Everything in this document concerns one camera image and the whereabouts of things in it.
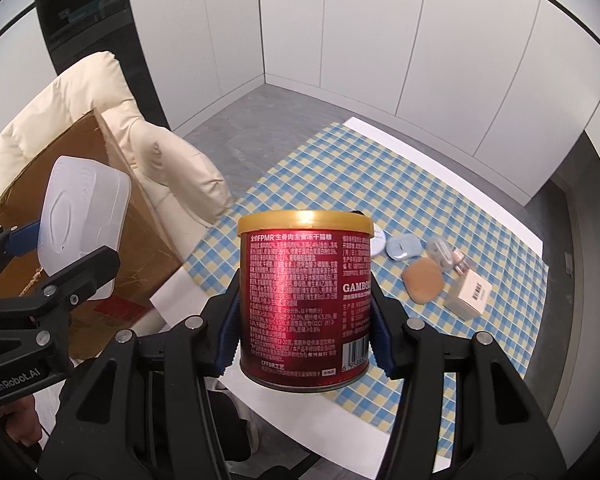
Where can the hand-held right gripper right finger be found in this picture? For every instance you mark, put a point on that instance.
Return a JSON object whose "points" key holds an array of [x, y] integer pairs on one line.
{"points": [[380, 330]]}

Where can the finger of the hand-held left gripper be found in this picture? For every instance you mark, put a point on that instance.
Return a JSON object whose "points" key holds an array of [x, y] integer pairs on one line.
{"points": [[80, 272], [22, 240]]}

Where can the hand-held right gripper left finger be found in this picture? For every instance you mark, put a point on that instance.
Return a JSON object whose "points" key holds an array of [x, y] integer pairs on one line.
{"points": [[228, 320]]}

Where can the white plastic case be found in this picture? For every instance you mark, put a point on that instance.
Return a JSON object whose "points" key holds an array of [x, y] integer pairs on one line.
{"points": [[80, 210]]}

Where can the brown cardboard box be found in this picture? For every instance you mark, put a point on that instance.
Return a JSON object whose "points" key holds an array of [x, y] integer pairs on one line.
{"points": [[140, 240]]}

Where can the red can with gold lid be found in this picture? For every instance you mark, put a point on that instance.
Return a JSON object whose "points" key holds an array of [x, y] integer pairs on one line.
{"points": [[300, 300]]}

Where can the light blue plastic case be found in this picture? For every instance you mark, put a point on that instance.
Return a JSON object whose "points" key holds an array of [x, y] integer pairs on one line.
{"points": [[402, 247]]}

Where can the person's left hand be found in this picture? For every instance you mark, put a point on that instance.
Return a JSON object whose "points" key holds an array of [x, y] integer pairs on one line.
{"points": [[15, 410]]}

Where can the beige makeup sponge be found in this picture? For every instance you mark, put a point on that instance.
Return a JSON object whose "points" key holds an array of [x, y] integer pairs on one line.
{"points": [[422, 280]]}

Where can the white round compact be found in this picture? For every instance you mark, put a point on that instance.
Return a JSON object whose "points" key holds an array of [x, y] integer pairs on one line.
{"points": [[378, 242]]}

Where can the person's black trouser leg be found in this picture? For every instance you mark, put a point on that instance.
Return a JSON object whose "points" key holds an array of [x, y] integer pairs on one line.
{"points": [[225, 410]]}

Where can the small white carton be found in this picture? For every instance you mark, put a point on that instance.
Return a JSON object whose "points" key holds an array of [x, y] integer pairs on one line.
{"points": [[465, 295]]}

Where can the beige slipper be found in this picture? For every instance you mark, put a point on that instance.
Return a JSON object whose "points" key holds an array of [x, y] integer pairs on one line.
{"points": [[255, 420]]}

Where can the small pink cosmetic bottle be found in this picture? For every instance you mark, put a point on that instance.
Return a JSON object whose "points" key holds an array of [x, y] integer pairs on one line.
{"points": [[461, 262]]}

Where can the cream padded armchair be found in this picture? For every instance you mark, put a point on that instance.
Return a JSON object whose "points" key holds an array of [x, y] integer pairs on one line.
{"points": [[105, 100]]}

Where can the blue yellow checkered tablecloth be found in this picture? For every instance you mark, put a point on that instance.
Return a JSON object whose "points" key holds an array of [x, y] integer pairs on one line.
{"points": [[305, 175]]}

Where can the dark glass cabinet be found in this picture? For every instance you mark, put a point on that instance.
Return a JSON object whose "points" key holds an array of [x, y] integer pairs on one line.
{"points": [[95, 10]]}

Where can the wall outlet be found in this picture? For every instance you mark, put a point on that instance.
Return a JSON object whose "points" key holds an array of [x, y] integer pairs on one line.
{"points": [[568, 263]]}

